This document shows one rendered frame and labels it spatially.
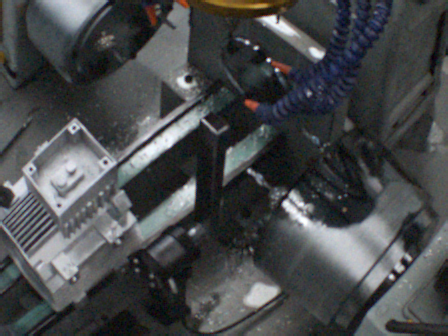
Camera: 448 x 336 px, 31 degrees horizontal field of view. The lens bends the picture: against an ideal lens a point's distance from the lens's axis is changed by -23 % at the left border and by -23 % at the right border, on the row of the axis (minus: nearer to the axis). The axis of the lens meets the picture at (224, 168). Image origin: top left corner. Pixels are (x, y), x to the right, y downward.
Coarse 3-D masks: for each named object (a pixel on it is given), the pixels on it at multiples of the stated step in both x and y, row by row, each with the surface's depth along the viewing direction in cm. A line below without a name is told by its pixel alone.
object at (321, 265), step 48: (336, 144) 123; (384, 144) 129; (288, 192) 123; (336, 192) 121; (384, 192) 120; (288, 240) 123; (336, 240) 119; (384, 240) 117; (288, 288) 127; (336, 288) 119; (384, 288) 123
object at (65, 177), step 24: (48, 144) 124; (72, 144) 127; (96, 144) 124; (24, 168) 121; (48, 168) 125; (72, 168) 123; (96, 168) 126; (48, 192) 123; (72, 192) 123; (96, 192) 123; (72, 216) 121
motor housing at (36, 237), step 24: (24, 192) 128; (24, 216) 121; (48, 216) 122; (96, 216) 126; (120, 216) 129; (24, 240) 120; (48, 240) 122; (72, 240) 124; (96, 240) 125; (24, 264) 135; (48, 264) 122; (96, 264) 127; (48, 288) 122; (72, 288) 125
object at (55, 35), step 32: (32, 0) 147; (64, 0) 140; (96, 0) 138; (128, 0) 142; (160, 0) 150; (32, 32) 148; (64, 32) 140; (96, 32) 142; (128, 32) 151; (64, 64) 143; (96, 64) 150
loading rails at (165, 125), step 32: (160, 128) 152; (128, 160) 150; (160, 160) 152; (192, 160) 159; (256, 160) 150; (128, 192) 150; (160, 192) 159; (192, 192) 147; (224, 192) 149; (256, 192) 159; (160, 224) 144; (128, 256) 140; (0, 288) 134; (32, 288) 143; (96, 288) 137; (128, 288) 147; (0, 320) 140; (32, 320) 132; (64, 320) 136; (96, 320) 144
